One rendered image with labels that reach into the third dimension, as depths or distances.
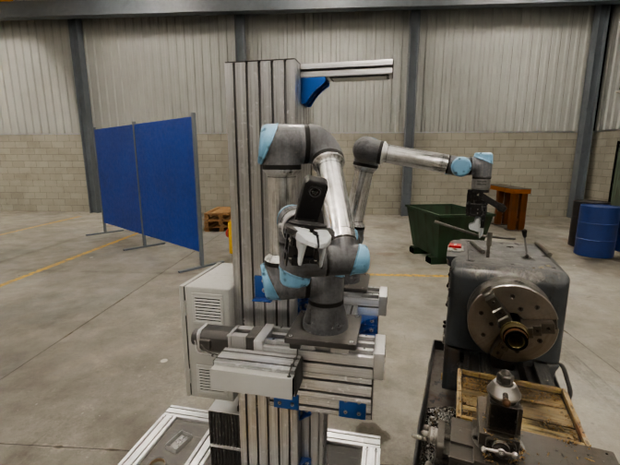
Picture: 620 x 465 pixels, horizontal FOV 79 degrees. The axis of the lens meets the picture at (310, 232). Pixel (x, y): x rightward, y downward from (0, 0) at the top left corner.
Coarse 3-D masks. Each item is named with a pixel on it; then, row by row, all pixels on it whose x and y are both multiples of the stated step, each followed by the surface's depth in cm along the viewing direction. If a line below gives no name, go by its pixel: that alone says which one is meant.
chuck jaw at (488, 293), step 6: (486, 294) 146; (492, 294) 144; (486, 300) 143; (492, 300) 142; (498, 300) 143; (492, 306) 142; (498, 306) 141; (504, 306) 144; (498, 312) 140; (504, 312) 139; (498, 318) 140; (504, 318) 138; (510, 318) 139
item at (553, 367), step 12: (444, 324) 208; (444, 336) 204; (444, 348) 179; (456, 348) 172; (444, 360) 174; (456, 360) 172; (492, 360) 165; (444, 372) 175; (456, 372) 173; (552, 372) 156; (444, 384) 176; (456, 384) 174
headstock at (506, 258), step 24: (456, 240) 210; (480, 240) 210; (456, 264) 166; (480, 264) 164; (504, 264) 163; (528, 264) 163; (552, 264) 163; (456, 288) 165; (552, 288) 151; (456, 312) 167; (456, 336) 169; (552, 360) 156
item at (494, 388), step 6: (492, 384) 96; (498, 384) 95; (492, 390) 95; (498, 390) 94; (504, 390) 93; (510, 390) 93; (516, 390) 93; (492, 396) 94; (498, 396) 93; (510, 396) 92; (516, 396) 92
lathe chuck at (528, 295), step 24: (480, 288) 153; (504, 288) 143; (528, 288) 140; (480, 312) 148; (528, 312) 142; (552, 312) 139; (480, 336) 150; (552, 336) 140; (504, 360) 148; (528, 360) 145
